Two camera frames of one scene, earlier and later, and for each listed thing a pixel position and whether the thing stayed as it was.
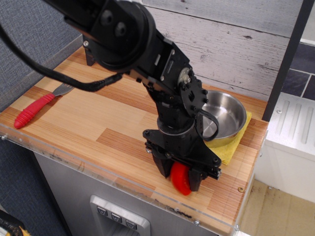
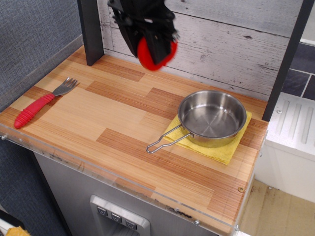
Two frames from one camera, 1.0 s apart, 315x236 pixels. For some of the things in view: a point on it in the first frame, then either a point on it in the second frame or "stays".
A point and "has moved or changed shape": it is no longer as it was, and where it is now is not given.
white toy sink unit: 287,161 stays
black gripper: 176,136 -> 150,16
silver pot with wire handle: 223,116 stays
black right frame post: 303,14 stays
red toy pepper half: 180,175 has moved or changed shape
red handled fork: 27,114 stays
